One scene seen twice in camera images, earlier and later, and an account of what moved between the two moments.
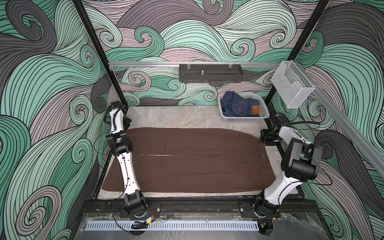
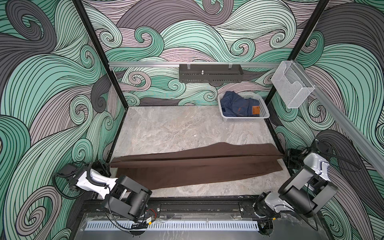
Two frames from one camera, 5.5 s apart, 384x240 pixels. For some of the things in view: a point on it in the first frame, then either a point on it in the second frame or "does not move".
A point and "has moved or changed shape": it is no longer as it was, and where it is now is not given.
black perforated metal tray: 210,73 does not move
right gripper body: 268,138 -> 294,159
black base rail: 156,207 does not move
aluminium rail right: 346,119 does not move
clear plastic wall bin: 293,86 does not move
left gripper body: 125,121 -> 99,168
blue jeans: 233,105 does not move
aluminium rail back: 231,63 does not move
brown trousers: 194,159 has moved or changed shape
